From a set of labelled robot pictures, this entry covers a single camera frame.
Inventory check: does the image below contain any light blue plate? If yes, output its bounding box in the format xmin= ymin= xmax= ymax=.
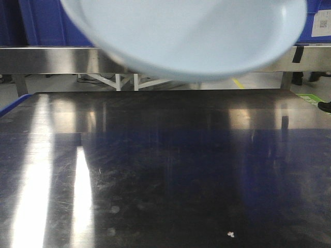
xmin=62 ymin=1 xmax=307 ymax=81

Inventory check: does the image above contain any black tape strip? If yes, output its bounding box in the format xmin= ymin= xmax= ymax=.
xmin=292 ymin=45 xmax=304 ymax=64

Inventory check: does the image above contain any large blue plastic bin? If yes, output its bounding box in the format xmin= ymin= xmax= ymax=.
xmin=19 ymin=1 xmax=93 ymax=47

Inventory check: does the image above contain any blue crate with label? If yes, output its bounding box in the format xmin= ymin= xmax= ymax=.
xmin=297 ymin=1 xmax=330 ymax=43

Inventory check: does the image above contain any white paper label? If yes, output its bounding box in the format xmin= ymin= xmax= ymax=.
xmin=311 ymin=10 xmax=330 ymax=37

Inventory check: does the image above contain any white metal frame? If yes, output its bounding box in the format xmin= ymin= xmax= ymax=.
xmin=77 ymin=73 xmax=171 ymax=91

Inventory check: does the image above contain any steel shelf post right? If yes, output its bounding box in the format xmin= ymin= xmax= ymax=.
xmin=280 ymin=72 xmax=293 ymax=90

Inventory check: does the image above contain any steel shelf post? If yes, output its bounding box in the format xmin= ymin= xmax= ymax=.
xmin=12 ymin=74 xmax=28 ymax=97
xmin=280 ymin=72 xmax=293 ymax=90

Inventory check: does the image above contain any steel shelf post left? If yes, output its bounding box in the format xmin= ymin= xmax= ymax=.
xmin=12 ymin=74 xmax=28 ymax=97

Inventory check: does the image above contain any stainless steel shelf rail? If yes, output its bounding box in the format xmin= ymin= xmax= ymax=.
xmin=1 ymin=43 xmax=330 ymax=74

